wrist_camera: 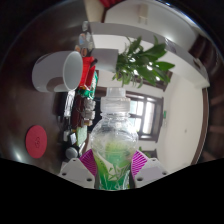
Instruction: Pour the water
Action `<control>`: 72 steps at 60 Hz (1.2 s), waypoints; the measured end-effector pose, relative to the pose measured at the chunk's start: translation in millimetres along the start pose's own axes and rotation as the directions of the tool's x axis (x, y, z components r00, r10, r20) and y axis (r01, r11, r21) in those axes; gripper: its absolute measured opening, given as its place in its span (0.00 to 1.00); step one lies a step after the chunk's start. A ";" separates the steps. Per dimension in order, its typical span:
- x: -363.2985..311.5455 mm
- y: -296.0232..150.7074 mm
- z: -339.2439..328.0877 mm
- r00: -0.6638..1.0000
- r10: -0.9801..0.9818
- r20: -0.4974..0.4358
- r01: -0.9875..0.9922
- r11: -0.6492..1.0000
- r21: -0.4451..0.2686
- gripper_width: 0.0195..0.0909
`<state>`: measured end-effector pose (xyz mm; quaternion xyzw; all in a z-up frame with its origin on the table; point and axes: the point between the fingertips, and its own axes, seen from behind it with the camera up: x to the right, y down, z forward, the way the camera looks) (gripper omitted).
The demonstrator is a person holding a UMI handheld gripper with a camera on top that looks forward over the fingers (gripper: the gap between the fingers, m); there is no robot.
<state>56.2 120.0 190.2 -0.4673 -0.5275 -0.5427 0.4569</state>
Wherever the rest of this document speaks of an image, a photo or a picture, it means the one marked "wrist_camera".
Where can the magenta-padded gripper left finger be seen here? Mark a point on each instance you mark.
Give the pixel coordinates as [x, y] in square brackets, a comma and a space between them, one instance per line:
[75, 171]

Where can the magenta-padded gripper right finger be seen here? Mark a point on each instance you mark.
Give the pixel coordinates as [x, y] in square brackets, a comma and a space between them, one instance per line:
[151, 171]

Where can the clear bottle with green label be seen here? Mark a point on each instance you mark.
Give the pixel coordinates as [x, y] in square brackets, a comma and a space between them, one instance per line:
[114, 140]

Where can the green book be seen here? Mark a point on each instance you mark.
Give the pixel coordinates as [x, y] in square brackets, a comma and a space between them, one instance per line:
[81, 135]

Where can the flat round red coaster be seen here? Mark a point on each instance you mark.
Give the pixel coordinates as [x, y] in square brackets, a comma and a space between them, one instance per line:
[36, 141]

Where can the green exit sign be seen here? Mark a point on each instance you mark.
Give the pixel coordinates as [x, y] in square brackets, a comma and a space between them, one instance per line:
[164, 115]

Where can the basket of wrapped snacks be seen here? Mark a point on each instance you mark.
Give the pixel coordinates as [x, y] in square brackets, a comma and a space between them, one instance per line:
[81, 111]

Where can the small black device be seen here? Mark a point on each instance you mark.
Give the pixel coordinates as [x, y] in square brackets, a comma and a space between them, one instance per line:
[66, 106]

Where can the green printed box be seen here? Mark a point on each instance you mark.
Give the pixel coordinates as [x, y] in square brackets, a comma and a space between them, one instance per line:
[95, 81]

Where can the red plastic box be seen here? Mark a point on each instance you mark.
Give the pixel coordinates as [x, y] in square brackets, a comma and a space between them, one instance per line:
[87, 71]

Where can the white mug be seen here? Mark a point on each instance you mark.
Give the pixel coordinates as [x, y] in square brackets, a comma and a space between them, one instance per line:
[50, 71]

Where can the small potted plant, white pot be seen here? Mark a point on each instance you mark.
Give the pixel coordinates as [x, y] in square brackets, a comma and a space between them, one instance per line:
[103, 60]

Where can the red carpeted staircase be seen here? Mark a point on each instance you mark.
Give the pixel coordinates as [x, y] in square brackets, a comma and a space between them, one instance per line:
[111, 2]

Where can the white wall radiator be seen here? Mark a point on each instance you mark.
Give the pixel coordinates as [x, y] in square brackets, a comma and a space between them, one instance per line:
[143, 15]

